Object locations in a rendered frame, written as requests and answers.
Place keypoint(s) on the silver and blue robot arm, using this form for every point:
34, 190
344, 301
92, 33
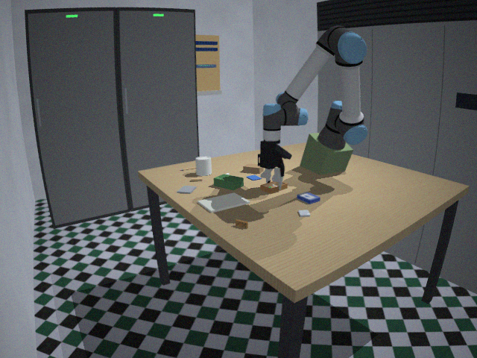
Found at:
350, 50

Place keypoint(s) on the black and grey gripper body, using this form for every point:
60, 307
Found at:
269, 158

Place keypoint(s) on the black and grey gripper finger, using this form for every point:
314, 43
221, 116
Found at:
279, 173
267, 174

